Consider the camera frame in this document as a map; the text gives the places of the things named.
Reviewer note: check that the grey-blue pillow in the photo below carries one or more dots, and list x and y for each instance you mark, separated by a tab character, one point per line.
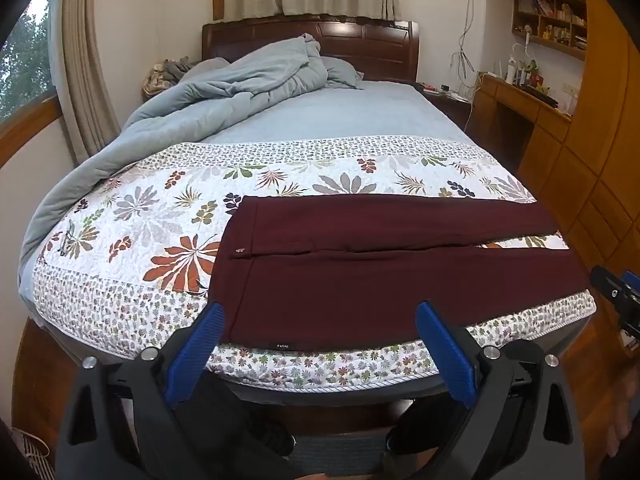
344	72

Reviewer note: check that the window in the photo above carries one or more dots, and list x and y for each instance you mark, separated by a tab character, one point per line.
22	60

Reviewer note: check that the maroon pants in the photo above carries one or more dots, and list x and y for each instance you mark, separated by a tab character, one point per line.
380	275

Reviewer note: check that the beige side curtain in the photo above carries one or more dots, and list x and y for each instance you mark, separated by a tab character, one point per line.
82	60

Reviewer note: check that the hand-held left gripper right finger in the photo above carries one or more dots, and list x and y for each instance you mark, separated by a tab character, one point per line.
447	355

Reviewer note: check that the dark wooden nightstand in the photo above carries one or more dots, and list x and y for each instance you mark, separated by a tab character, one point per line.
442	100

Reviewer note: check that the grey-blue comforter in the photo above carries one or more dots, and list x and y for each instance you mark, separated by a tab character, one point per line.
165	110

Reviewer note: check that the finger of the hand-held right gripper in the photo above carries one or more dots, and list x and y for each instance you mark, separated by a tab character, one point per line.
614	294

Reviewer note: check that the light wooden wardrobe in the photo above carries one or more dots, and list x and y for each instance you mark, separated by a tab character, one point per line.
605	135

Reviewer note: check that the wooden wall shelf with books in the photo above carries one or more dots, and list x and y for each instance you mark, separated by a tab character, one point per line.
550	15

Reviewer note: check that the dark wooden bed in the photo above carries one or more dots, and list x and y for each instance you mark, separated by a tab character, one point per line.
310	40

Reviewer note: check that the black keyboard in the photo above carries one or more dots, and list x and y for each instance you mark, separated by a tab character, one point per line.
541	95

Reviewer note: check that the light blue bedsheet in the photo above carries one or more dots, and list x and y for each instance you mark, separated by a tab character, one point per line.
350	110

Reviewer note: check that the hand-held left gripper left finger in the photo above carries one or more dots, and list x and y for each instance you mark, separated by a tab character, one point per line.
194	355

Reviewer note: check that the light wooden desk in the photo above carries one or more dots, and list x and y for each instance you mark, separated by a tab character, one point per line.
520	105

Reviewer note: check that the floral quilted bedspread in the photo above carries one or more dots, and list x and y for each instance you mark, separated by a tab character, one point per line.
150	240

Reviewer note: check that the white plastic hanger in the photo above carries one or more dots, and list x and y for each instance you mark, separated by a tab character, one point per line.
525	49

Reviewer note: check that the pile of beige and grey clothes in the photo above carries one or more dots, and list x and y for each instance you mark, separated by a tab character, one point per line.
162	75

